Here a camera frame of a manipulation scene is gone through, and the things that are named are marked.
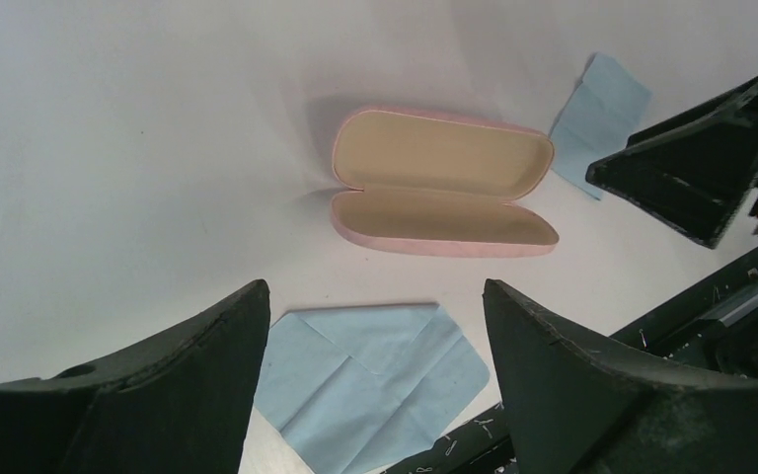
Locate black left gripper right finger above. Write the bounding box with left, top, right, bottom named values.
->
left=483, top=279, right=758, bottom=473

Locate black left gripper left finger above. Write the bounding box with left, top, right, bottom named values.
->
left=0, top=279, right=270, bottom=473

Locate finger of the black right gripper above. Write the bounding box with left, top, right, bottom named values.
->
left=585, top=76, right=758, bottom=248

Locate light blue cloth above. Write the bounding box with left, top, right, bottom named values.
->
left=550, top=52, right=652, bottom=200
left=255, top=304, right=490, bottom=473

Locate pink glasses case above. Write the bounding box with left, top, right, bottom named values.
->
left=331, top=107, right=560, bottom=258

